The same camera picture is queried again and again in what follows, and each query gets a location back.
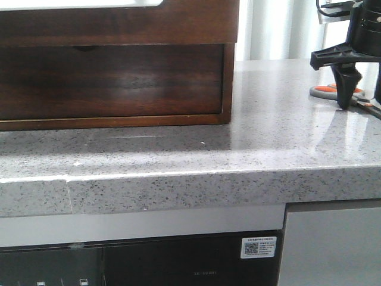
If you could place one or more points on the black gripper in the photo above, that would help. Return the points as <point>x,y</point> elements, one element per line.
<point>362,44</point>

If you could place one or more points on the grey orange handled scissors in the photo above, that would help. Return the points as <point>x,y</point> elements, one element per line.
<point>358,99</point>

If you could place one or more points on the dark wooden drawer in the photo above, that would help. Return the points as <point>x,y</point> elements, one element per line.
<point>169,23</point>

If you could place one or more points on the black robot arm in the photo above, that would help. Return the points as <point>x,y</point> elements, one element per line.
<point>362,45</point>

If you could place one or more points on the dark wooden drawer cabinet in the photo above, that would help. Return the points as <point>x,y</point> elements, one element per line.
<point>105,86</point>

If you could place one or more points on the white grey curtain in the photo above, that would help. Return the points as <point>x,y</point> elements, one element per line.
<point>276,30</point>

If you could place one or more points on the grey cabinet door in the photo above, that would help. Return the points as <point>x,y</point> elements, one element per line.
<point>331,243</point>

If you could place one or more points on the white QR code sticker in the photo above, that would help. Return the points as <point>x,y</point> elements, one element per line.
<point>258,247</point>

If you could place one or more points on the black built-in appliance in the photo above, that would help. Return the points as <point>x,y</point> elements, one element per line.
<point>209,259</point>

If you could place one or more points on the white tray on cabinet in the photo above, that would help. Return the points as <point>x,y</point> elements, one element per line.
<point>62,4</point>

